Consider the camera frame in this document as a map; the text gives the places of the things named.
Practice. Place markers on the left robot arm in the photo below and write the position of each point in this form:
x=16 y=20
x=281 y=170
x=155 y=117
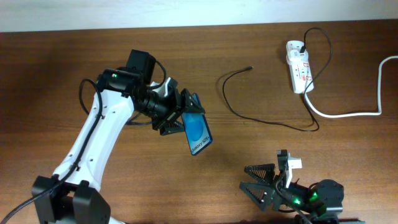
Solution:
x=72 y=193

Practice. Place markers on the white power strip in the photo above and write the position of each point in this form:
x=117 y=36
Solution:
x=300 y=73

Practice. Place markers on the white charger adapter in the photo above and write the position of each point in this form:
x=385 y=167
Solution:
x=295 y=56

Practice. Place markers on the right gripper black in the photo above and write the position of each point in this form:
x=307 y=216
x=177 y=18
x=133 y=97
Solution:
x=271 y=195

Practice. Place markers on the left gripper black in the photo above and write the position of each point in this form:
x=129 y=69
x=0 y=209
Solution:
x=176 y=106

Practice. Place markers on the blue Galaxy smartphone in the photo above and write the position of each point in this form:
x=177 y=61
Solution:
x=197 y=132

